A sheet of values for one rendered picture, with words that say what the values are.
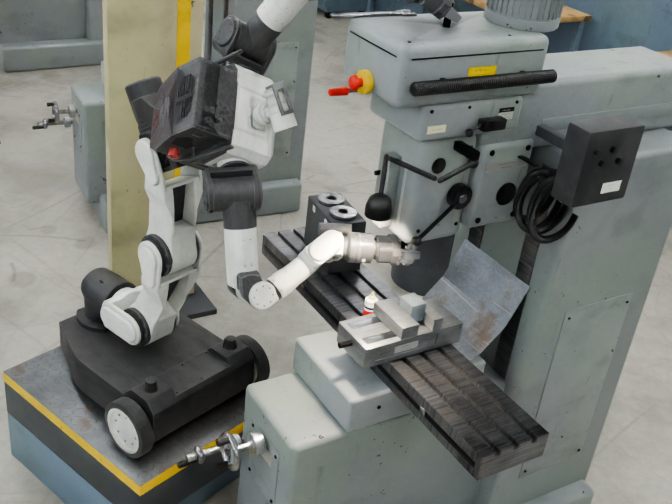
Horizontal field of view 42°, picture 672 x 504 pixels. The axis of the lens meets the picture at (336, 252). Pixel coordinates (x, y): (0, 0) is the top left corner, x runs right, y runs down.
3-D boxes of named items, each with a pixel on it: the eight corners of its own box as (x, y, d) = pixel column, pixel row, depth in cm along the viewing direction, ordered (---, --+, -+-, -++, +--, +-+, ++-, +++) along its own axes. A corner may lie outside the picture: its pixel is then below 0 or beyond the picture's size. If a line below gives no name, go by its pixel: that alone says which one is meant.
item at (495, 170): (468, 232, 243) (485, 146, 230) (417, 195, 261) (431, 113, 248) (519, 221, 252) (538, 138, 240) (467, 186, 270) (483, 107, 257)
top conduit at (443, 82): (416, 99, 205) (418, 84, 203) (406, 93, 208) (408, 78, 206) (556, 84, 227) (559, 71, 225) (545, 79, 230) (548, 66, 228)
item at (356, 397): (347, 435, 251) (352, 403, 245) (290, 367, 276) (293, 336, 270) (481, 392, 275) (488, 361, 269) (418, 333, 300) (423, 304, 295)
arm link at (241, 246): (238, 314, 232) (233, 232, 228) (220, 304, 243) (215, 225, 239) (277, 307, 237) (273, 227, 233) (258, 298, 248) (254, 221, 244)
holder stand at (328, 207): (327, 274, 289) (333, 221, 279) (303, 242, 306) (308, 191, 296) (360, 270, 294) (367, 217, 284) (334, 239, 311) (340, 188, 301)
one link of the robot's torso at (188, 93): (125, 176, 241) (201, 149, 216) (138, 63, 249) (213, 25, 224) (212, 202, 261) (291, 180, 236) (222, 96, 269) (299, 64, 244)
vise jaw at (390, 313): (400, 340, 248) (402, 328, 246) (372, 312, 259) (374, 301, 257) (417, 335, 251) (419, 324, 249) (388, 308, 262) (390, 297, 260)
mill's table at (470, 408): (476, 481, 223) (481, 458, 219) (260, 253, 312) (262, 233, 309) (542, 455, 234) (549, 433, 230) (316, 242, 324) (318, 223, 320)
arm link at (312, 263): (348, 242, 244) (312, 270, 240) (343, 251, 253) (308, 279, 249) (333, 224, 245) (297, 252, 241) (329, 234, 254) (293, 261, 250)
